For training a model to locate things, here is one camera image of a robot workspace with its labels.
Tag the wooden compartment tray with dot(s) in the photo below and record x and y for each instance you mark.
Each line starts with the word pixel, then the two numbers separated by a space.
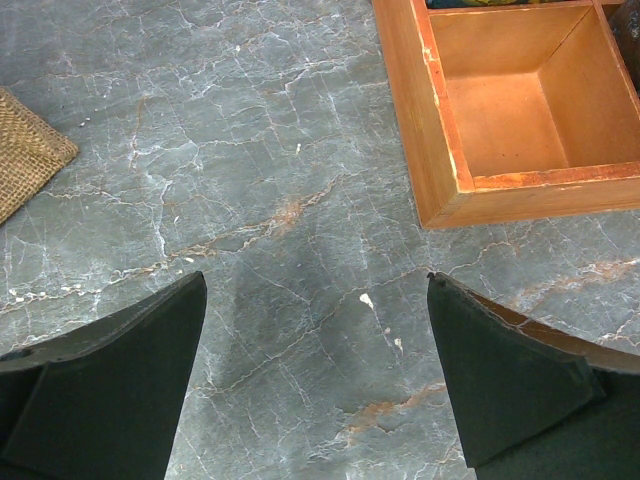
pixel 511 112

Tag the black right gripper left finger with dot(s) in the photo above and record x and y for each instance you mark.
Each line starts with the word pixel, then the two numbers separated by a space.
pixel 103 401

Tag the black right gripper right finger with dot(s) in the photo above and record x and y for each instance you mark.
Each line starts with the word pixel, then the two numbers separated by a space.
pixel 530 401

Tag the blue yellow rolled sock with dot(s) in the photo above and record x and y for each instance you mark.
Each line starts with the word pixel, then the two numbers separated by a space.
pixel 450 4

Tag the canvas bag with cat print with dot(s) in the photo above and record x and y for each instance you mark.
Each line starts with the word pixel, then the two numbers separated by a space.
pixel 32 152

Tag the black rolled sock lower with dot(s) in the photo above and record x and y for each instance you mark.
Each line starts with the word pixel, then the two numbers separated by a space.
pixel 625 27

